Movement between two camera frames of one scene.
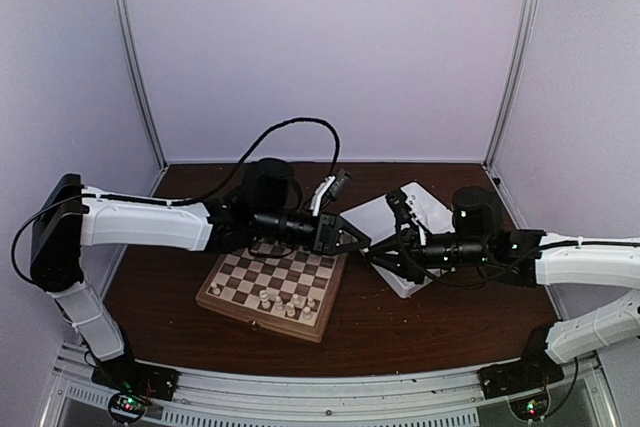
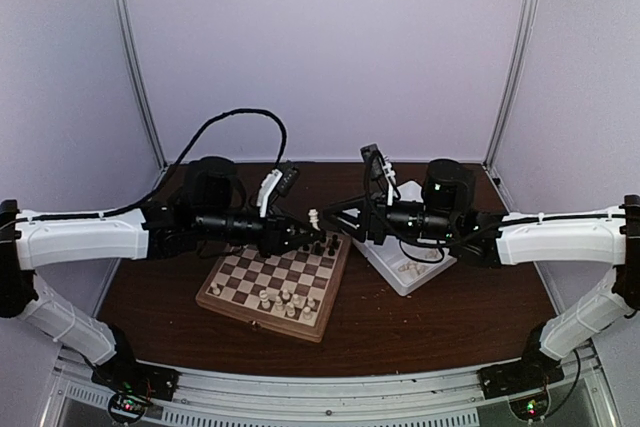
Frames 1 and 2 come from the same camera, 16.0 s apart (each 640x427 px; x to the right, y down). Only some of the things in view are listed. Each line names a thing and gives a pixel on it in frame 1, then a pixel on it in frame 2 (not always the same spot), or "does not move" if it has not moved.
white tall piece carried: x=263 y=297 does not move
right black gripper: x=406 y=246 -> x=370 y=221
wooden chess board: x=296 y=294 does not move
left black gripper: x=328 y=230 -> x=274 y=240
